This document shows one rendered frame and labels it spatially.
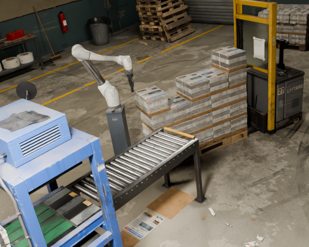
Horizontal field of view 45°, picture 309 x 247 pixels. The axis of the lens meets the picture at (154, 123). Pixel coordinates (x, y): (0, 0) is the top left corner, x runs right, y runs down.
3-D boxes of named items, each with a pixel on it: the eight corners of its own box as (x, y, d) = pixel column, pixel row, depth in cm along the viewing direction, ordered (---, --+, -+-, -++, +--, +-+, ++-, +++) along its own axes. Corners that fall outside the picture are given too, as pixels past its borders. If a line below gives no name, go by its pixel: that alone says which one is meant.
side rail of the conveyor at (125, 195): (195, 147, 405) (194, 137, 399) (199, 148, 401) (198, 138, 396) (101, 217, 323) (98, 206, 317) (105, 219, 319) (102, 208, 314)
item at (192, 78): (175, 78, 494) (175, 77, 493) (193, 72, 504) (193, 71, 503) (190, 85, 464) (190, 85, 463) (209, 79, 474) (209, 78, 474)
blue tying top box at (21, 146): (30, 119, 310) (23, 98, 301) (72, 138, 271) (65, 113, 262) (-23, 144, 282) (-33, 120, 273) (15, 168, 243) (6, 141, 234)
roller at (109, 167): (108, 166, 380) (107, 162, 377) (141, 182, 349) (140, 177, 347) (104, 169, 377) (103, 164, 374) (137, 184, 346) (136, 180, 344)
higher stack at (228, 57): (215, 134, 562) (210, 50, 504) (231, 127, 573) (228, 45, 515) (231, 143, 531) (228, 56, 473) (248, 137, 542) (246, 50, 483)
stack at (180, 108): (146, 160, 521) (138, 106, 483) (216, 133, 563) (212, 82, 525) (160, 173, 489) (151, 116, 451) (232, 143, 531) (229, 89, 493)
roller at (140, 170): (117, 160, 388) (116, 156, 385) (150, 175, 357) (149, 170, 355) (114, 162, 385) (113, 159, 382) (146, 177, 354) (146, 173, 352)
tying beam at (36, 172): (34, 120, 332) (31, 110, 328) (101, 149, 271) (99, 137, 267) (-42, 155, 291) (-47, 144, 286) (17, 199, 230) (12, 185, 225)
